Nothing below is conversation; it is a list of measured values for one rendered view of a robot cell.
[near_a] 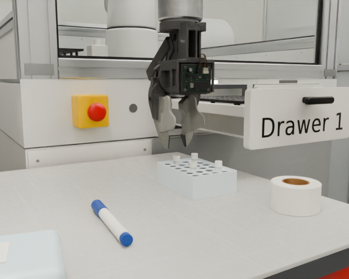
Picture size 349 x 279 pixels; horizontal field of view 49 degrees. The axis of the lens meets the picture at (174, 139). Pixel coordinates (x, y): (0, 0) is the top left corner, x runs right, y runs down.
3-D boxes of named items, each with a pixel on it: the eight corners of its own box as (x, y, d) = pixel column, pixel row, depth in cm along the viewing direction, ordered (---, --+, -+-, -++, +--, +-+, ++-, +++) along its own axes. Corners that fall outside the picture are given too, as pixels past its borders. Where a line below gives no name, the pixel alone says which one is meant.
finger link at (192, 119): (198, 150, 66) (192, 97, 64) (181, 145, 71) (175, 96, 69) (213, 146, 67) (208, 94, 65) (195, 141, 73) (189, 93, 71)
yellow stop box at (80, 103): (111, 127, 86) (109, 94, 85) (78, 129, 82) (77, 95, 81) (102, 124, 90) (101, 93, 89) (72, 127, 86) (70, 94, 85)
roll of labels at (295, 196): (266, 212, 54) (267, 185, 53) (272, 199, 60) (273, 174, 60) (319, 220, 51) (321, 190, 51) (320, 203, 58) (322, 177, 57)
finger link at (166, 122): (164, 151, 63) (172, 94, 62) (149, 146, 68) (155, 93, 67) (181, 152, 64) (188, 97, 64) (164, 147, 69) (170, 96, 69)
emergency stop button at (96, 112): (107, 121, 83) (107, 102, 82) (89, 122, 81) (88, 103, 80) (102, 120, 85) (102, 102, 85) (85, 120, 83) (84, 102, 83)
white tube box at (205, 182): (236, 192, 63) (237, 170, 63) (193, 200, 59) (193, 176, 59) (196, 176, 74) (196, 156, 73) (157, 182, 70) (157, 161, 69)
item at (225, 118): (338, 130, 85) (339, 102, 84) (249, 140, 72) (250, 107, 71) (224, 115, 119) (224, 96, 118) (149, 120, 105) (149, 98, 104)
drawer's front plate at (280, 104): (349, 137, 84) (353, 87, 83) (249, 150, 69) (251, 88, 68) (342, 137, 86) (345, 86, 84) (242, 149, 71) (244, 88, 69)
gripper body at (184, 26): (175, 97, 60) (175, 17, 59) (151, 95, 68) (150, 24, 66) (215, 96, 64) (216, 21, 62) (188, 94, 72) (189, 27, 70)
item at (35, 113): (334, 121, 134) (337, 78, 132) (24, 148, 82) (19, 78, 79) (185, 105, 214) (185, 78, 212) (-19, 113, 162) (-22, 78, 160)
